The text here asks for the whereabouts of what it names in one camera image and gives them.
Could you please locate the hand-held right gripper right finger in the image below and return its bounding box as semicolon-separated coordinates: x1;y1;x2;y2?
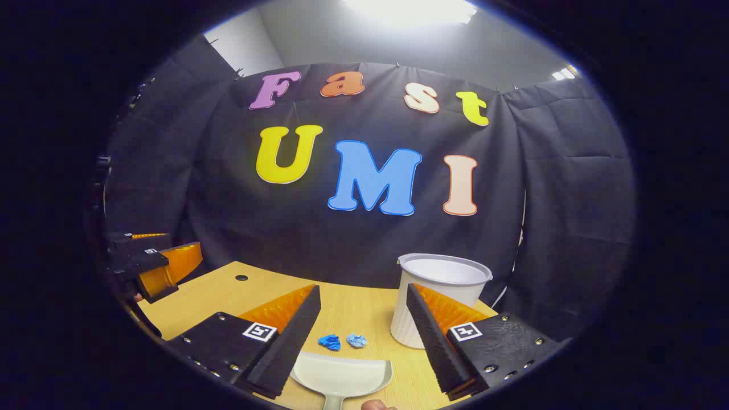
406;282;570;402

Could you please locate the wooden desktop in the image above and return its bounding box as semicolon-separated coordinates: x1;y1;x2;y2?
137;261;499;410

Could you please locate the small grey dustpan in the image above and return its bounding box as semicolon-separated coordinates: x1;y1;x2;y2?
290;351;394;410

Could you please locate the white ribbed garbage bin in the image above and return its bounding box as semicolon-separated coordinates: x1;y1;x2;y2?
390;253;493;349

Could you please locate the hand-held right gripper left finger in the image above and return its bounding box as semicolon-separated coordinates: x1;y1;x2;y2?
165;284;322;400

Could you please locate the large ceiling light panel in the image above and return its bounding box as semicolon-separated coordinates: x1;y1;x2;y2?
342;0;479;26

